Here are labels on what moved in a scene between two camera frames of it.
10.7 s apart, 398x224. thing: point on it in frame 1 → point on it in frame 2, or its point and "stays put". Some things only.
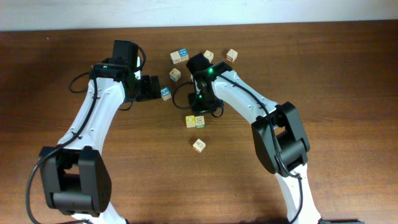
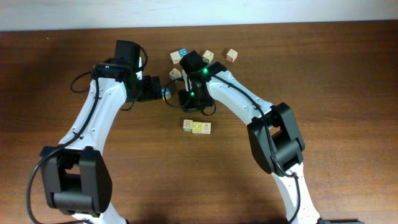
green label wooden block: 199,121 → 188,125
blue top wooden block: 183,53 stays put
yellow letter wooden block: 190,121 → 196,127
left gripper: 148,93 stays put
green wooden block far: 209,55 stays put
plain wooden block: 175,57 stays put
